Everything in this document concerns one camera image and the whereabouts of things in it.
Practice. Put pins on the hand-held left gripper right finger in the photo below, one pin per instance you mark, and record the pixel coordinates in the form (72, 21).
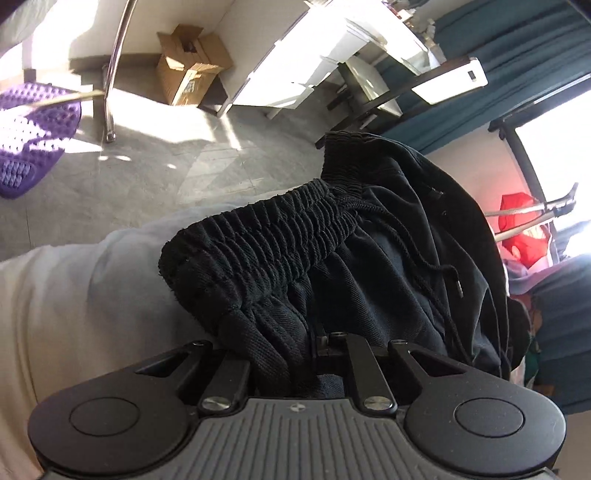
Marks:
(358, 364)

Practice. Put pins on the purple massage mat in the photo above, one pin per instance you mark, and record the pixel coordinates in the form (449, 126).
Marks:
(28, 134)

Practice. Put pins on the dark wooden stool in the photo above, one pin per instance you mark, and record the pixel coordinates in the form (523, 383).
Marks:
(364, 94)

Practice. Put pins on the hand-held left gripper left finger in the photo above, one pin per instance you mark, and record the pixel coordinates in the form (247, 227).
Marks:
(229, 369)

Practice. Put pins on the white bed sheet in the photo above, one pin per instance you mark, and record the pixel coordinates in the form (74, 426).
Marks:
(87, 304)

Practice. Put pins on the clothes drying rack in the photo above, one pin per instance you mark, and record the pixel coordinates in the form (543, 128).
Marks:
(545, 207)

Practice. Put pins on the red cloth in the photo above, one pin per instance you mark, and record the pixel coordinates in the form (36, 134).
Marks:
(524, 226)

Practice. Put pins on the cardboard box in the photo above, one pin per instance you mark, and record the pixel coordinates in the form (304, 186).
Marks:
(191, 64)

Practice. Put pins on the chrome metal rail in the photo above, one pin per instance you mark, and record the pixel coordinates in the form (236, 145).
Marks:
(115, 64)

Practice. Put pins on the teal curtain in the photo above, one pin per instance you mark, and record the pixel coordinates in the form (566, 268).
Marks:
(508, 55)

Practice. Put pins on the white cabinet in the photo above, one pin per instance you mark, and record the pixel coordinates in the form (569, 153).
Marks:
(318, 50)

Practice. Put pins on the white electronic device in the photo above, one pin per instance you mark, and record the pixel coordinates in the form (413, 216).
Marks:
(455, 78)

